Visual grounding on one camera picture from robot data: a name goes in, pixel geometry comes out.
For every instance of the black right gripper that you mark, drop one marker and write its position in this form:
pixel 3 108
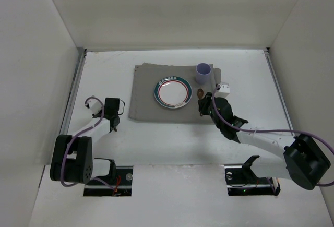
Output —
pixel 206 104

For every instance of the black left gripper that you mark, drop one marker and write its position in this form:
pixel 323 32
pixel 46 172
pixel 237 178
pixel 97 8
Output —
pixel 114 122

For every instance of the brown wooden spoon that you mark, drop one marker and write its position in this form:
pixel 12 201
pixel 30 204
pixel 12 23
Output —
pixel 201 101

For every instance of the grey cloth placemat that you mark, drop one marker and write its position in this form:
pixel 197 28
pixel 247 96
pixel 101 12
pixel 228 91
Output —
pixel 145 108

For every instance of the white plate with green rim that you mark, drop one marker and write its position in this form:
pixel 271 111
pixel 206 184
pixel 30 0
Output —
pixel 173 92

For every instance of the lilac plastic cup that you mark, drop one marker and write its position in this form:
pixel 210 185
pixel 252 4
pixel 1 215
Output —
pixel 203 72

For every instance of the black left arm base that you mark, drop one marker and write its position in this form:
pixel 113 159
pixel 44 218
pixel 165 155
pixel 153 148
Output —
pixel 114 180

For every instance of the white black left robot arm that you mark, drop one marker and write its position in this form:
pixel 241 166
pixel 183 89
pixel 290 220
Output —
pixel 73 161

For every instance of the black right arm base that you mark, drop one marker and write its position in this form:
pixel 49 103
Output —
pixel 242 181

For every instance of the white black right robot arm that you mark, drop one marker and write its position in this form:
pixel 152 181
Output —
pixel 301 159

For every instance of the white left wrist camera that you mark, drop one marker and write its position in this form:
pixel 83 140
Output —
pixel 94 104

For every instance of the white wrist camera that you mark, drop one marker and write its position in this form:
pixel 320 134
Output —
pixel 223 90
pixel 94 104

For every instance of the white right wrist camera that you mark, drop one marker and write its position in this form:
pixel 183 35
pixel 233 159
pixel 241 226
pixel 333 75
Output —
pixel 223 90

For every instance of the left aluminium table rail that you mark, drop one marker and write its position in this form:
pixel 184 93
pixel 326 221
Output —
pixel 82 52

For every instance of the aluminium table rail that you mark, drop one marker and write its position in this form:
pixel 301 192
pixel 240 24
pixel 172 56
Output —
pixel 270 65
pixel 82 52

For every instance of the right aluminium table rail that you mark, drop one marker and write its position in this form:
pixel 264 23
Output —
pixel 270 65

